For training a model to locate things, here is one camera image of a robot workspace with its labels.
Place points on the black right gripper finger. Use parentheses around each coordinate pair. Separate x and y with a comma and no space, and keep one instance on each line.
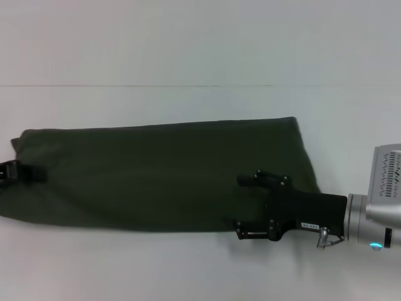
(246,180)
(230,223)

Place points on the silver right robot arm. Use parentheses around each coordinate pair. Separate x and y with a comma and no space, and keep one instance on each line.
(366,222)

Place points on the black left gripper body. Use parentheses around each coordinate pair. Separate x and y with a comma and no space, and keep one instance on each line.
(9,172)

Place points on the dark green t-shirt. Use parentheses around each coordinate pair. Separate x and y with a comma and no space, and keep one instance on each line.
(156,175)

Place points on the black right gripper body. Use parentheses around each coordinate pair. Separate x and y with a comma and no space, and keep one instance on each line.
(307,210)

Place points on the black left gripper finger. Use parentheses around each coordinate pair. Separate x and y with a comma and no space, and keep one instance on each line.
(33,174)

